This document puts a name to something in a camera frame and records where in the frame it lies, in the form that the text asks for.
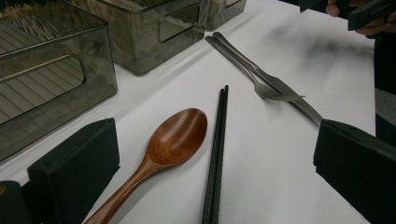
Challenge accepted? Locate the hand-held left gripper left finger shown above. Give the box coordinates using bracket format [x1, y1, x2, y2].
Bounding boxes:
[27, 118, 120, 224]

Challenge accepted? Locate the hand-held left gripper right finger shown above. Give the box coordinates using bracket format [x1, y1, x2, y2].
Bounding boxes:
[313, 119, 396, 224]

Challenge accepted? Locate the smoky clear plastic bin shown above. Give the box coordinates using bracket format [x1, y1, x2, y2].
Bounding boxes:
[62, 0, 208, 77]
[205, 0, 248, 31]
[0, 0, 119, 164]

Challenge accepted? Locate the steel table knife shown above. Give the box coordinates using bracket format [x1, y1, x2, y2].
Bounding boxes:
[212, 31, 324, 125]

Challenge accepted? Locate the brown wooden spoon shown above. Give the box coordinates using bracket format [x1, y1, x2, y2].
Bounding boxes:
[83, 107, 208, 224]

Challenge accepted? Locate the steel fork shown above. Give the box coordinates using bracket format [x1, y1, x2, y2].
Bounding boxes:
[205, 35, 305, 102]

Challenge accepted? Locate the black chopstick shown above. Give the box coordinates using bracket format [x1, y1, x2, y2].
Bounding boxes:
[201, 88, 226, 224]
[208, 84, 230, 224]

